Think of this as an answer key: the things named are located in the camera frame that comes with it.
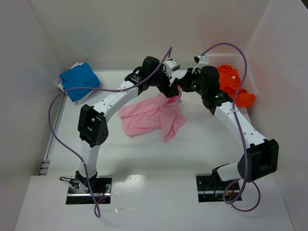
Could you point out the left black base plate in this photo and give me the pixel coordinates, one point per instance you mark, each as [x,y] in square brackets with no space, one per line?
[79,195]

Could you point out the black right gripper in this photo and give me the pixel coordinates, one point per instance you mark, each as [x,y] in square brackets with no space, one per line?
[184,82]

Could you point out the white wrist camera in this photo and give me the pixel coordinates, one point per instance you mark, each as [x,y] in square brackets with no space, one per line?
[200,62]
[170,66]

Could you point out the white folded t-shirt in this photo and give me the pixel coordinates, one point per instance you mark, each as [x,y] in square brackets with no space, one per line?
[81,100]

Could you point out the white perforated plastic basket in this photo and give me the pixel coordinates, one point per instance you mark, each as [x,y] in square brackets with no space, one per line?
[236,61]

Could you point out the pink t-shirt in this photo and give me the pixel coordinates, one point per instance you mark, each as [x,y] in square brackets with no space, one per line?
[156,113]

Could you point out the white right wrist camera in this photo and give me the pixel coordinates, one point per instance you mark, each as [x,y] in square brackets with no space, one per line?
[200,62]

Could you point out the blue folded t-shirt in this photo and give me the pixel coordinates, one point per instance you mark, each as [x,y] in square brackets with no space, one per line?
[81,75]

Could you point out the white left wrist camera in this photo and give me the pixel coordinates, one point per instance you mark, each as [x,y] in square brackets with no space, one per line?
[170,66]

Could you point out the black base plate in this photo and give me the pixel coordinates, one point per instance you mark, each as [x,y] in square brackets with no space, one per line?
[79,195]
[208,191]

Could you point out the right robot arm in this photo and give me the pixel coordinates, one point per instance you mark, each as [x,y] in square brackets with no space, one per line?
[260,156]

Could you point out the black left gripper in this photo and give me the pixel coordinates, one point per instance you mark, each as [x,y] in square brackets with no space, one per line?
[164,86]

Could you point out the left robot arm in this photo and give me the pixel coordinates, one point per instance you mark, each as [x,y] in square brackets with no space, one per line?
[92,125]

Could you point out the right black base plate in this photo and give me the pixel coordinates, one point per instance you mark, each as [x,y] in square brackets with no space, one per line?
[208,191]

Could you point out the orange crumpled t-shirt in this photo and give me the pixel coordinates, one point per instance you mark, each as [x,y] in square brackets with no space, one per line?
[229,82]

